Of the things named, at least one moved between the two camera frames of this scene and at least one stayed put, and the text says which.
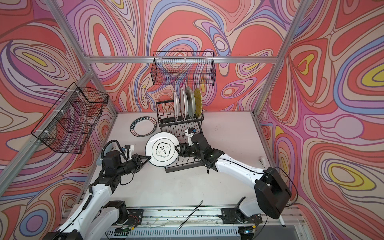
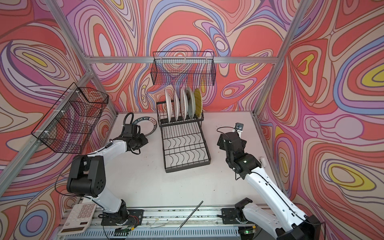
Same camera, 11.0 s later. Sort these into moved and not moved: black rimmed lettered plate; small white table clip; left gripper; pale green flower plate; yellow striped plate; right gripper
Moved: left gripper; right gripper
Not moved: pale green flower plate; yellow striped plate; black rimmed lettered plate; small white table clip
